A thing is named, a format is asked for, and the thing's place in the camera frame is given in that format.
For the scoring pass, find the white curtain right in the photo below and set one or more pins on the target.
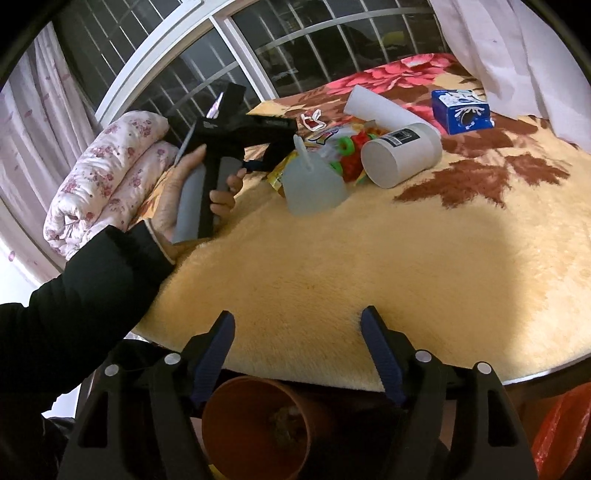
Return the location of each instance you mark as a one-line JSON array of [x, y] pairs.
[[523, 65]]

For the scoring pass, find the floral plush blanket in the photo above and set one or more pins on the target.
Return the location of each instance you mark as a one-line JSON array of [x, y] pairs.
[[485, 257]]

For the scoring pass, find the blue white milk carton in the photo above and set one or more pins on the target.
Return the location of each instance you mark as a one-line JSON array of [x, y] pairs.
[[461, 111]]

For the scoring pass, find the white cylindrical jar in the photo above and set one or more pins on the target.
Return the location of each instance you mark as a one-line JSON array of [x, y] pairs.
[[397, 156]]

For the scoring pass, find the pink floral curtain left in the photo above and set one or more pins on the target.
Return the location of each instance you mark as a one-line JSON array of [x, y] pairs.
[[44, 130]]

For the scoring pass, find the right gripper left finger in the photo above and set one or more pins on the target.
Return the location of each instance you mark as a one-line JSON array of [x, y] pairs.
[[136, 421]]

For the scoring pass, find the red plastic bag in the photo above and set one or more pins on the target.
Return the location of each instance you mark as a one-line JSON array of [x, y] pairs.
[[564, 435]]

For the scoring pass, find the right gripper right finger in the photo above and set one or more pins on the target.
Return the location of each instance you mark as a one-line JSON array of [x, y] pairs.
[[457, 423]]

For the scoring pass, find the colourful toy snack bag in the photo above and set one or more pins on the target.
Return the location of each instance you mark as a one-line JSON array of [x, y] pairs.
[[337, 148]]

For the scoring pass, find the black sleeved left forearm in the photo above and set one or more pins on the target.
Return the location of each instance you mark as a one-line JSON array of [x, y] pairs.
[[65, 332]]

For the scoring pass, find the orange trash bin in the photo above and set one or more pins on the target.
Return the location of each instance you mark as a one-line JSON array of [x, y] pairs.
[[257, 428]]

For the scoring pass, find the person left hand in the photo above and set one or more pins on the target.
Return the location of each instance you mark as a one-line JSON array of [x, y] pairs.
[[163, 221]]

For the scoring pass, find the window with metal bars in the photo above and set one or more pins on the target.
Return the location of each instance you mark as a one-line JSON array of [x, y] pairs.
[[174, 57]]

